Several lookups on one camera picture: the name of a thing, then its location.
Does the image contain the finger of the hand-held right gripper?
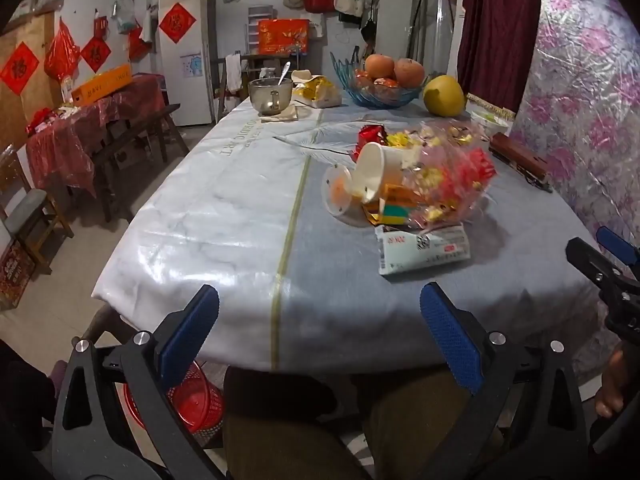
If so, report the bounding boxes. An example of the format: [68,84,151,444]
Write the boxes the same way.
[596,226,640,267]
[566,236,640,306]

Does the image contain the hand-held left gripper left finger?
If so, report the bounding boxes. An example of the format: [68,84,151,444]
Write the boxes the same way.
[52,284,236,480]

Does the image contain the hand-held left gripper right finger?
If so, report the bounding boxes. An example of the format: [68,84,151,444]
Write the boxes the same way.
[410,281,588,480]

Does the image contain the red plastic basket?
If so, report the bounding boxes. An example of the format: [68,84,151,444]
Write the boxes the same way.
[124,360,225,435]

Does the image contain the white printed packet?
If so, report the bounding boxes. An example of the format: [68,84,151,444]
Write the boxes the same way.
[375,224,472,277]

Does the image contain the multicoloured carton with white label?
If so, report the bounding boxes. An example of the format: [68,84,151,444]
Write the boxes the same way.
[366,202,417,226]

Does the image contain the orange carton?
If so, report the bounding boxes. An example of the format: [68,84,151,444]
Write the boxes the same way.
[382,184,426,207]

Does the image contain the clear bag of candy wrappers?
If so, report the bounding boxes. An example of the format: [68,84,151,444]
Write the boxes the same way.
[385,122,498,231]

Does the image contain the white paper cup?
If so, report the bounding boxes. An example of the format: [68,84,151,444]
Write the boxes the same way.
[354,142,403,204]

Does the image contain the clear plastic cup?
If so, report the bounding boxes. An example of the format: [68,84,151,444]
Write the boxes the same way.
[322,162,368,218]

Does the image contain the red snack packet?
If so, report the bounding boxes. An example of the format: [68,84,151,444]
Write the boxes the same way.
[357,125,390,155]

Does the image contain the person's right hand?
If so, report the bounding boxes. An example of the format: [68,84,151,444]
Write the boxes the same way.
[594,347,626,418]

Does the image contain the brown wooden box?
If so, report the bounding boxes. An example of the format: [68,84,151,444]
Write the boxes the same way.
[488,132,555,193]

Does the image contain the person's olive trousers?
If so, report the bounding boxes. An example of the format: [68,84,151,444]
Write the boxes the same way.
[222,367,506,480]

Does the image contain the floral plastic sheet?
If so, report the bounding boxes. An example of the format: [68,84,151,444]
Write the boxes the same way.
[510,0,640,261]

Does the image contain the white bowl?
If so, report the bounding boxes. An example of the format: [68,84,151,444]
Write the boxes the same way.
[470,107,516,138]

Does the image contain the gold patterned box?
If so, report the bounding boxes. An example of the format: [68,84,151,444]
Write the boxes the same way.
[465,92,516,120]

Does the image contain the red carton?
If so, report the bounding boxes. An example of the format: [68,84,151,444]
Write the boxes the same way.
[0,237,37,311]

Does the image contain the wooden chair with grey cushion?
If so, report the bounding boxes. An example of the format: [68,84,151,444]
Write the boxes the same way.
[0,144,75,276]

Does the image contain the wooden bench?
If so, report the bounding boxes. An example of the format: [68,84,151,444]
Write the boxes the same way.
[92,103,191,223]

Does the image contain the yellow pomelo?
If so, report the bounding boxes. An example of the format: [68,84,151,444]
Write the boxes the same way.
[423,75,467,118]

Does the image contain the red patterned tablecloth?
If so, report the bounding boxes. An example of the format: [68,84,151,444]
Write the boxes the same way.
[25,74,167,198]

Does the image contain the white refrigerator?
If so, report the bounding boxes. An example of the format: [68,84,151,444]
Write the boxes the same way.
[158,0,218,127]

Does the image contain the dark wooden chair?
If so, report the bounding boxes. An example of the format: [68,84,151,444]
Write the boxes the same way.
[210,54,251,118]

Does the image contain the dark red curtain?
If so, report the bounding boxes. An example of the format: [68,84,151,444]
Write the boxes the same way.
[456,0,543,116]

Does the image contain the blue glass fruit bowl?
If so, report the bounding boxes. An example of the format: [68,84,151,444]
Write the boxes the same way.
[330,51,428,109]

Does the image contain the large orange fruit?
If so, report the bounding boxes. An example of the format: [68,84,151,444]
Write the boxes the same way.
[364,54,397,80]
[394,58,427,87]

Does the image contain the white towel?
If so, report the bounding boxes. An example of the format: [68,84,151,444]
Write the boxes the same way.
[225,54,243,93]

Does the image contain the long orange box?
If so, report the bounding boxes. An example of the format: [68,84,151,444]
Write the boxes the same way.
[70,64,133,107]

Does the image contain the yellow food bag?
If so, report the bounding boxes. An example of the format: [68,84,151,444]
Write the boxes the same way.
[292,75,343,109]

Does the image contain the plywood panel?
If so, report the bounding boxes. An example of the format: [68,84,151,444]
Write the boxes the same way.
[0,7,63,148]

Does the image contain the red paper decoration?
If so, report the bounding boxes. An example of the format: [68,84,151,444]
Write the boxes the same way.
[127,27,153,61]

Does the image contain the red plastic bag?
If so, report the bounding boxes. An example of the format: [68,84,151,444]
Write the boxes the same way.
[44,17,81,82]

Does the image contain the red gift box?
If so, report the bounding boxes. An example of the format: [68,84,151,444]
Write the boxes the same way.
[257,18,310,55]

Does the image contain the white cloth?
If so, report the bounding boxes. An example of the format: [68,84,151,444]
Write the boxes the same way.
[140,5,158,43]

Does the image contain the large red diamond poster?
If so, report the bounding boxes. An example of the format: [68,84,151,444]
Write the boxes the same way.
[0,42,40,95]

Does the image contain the black bag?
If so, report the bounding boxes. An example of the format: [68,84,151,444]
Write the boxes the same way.
[360,0,381,43]

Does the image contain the clear plastic bag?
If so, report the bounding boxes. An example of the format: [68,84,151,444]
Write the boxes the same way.
[112,0,143,36]

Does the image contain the white shelf rack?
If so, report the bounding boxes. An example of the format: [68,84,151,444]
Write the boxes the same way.
[246,6,275,56]

